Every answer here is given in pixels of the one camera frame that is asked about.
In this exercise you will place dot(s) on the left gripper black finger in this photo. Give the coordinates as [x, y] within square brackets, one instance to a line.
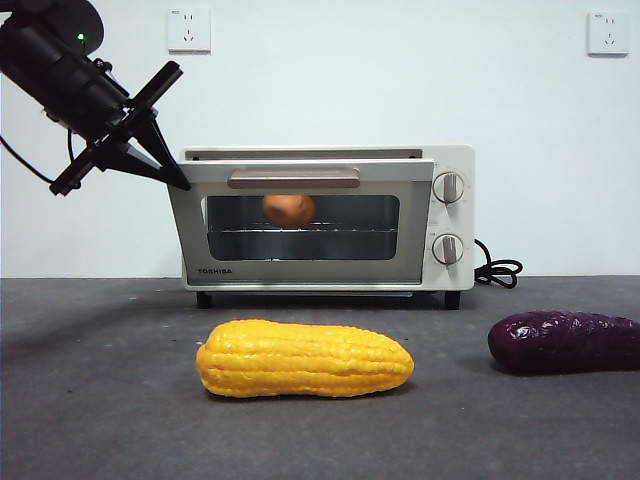
[162, 150]
[137, 162]

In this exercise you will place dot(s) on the brown potato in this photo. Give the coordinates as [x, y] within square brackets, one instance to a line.
[289, 210]

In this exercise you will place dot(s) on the cream oven knob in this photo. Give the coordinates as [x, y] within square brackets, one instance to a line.
[448, 249]
[448, 187]

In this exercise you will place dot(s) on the cream Toshiba toaster oven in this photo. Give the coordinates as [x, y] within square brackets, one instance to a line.
[450, 220]

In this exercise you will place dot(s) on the purple sweet potato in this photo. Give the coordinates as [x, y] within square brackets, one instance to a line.
[565, 342]

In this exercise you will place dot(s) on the yellow corn cob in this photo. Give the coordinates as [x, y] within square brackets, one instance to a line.
[305, 360]

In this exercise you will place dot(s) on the white wall socket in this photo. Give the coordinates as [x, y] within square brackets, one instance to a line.
[189, 31]
[607, 35]

